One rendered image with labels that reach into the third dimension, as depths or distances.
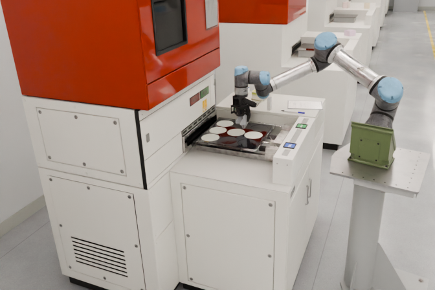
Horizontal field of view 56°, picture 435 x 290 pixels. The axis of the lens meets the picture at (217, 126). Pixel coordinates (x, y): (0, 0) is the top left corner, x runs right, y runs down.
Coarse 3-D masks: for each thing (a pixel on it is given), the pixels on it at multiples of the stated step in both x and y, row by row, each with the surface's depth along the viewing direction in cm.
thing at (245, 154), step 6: (198, 144) 232; (204, 150) 231; (210, 150) 229; (216, 150) 228; (222, 150) 226; (228, 150) 225; (234, 150) 224; (240, 156) 223; (246, 156) 222; (252, 156) 220; (258, 156) 219; (264, 156) 217
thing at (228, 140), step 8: (232, 120) 251; (208, 128) 241; (232, 128) 240; (240, 128) 239; (248, 128) 239; (256, 128) 239; (264, 128) 238; (200, 136) 231; (224, 136) 230; (232, 136) 229; (240, 136) 229; (264, 136) 228; (224, 144) 220; (232, 144) 219; (240, 144) 219; (248, 144) 219; (256, 144) 218
